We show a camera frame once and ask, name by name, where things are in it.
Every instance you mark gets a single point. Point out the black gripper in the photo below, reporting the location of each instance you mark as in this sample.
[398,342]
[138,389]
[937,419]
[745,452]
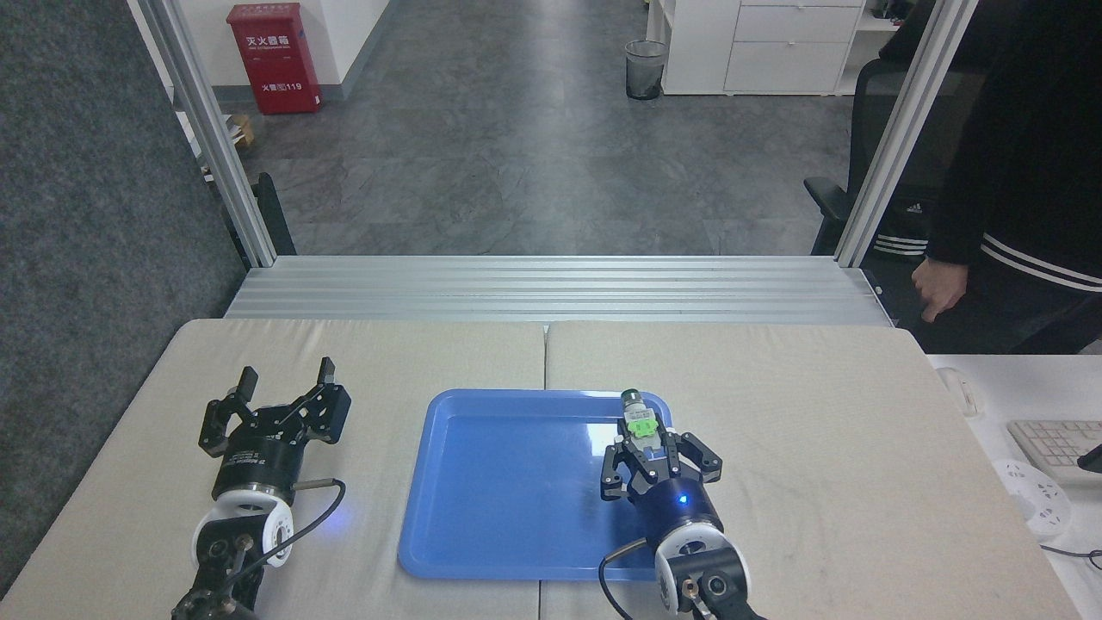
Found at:
[676,504]
[258,465]

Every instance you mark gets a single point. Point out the switch part with green clip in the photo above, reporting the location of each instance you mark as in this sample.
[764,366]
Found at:
[639,420]

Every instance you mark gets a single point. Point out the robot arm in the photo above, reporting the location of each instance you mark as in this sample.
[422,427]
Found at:
[237,538]
[702,573]

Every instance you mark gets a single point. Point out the blue plastic tray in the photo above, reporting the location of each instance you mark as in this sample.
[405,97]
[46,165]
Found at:
[516,491]

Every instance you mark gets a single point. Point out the person's hand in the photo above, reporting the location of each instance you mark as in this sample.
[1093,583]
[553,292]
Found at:
[940,288]

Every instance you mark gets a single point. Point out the black partition foot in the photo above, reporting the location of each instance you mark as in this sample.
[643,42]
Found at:
[274,215]

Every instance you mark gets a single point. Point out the grey felt partition panel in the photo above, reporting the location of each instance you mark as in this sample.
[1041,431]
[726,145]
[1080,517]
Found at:
[95,258]

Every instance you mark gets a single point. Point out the small wooden crate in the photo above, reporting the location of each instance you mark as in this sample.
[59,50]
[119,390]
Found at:
[243,129]

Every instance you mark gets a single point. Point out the red fire extinguisher box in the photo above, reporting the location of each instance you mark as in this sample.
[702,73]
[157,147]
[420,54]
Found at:
[275,56]

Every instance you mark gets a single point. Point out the white power strip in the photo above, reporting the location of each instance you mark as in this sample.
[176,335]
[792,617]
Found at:
[1037,499]

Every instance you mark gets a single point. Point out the white keyboard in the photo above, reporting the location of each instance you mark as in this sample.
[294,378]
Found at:
[1050,448]

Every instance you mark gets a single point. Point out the black mesh waste bin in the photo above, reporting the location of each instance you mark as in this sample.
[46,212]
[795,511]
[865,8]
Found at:
[646,71]

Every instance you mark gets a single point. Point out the black office chair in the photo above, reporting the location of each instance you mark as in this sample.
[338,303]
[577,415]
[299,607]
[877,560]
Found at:
[869,112]

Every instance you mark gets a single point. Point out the white drawer cabinet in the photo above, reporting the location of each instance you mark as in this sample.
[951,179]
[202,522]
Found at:
[749,47]

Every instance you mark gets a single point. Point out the small black desk device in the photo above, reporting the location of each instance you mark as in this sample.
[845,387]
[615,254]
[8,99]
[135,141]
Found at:
[1093,459]

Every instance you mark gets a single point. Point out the person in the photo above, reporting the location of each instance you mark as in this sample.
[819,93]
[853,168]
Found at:
[1024,155]

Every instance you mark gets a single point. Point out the silver aluminium rail platform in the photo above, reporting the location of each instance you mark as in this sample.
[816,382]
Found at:
[551,288]

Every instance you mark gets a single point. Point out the silver aluminium post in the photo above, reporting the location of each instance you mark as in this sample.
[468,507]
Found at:
[215,138]
[900,138]

